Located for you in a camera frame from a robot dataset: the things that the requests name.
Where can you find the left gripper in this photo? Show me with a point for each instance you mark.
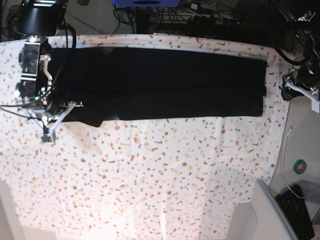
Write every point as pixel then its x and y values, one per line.
pixel 297 84

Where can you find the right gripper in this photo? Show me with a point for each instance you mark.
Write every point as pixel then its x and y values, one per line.
pixel 53 105

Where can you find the black t-shirt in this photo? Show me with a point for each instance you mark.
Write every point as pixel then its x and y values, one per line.
pixel 117 83

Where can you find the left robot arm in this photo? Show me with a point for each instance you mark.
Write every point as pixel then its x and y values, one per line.
pixel 303 23

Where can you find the black power strip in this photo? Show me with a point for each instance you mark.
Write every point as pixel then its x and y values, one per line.
pixel 214 19

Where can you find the black keyboard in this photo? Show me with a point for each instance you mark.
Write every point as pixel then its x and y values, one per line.
pixel 297 214

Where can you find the terrazzo pattern tablecloth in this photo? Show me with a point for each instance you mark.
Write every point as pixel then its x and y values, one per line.
pixel 146 179

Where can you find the grey laptop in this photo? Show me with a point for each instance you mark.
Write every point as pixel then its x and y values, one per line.
pixel 272 224

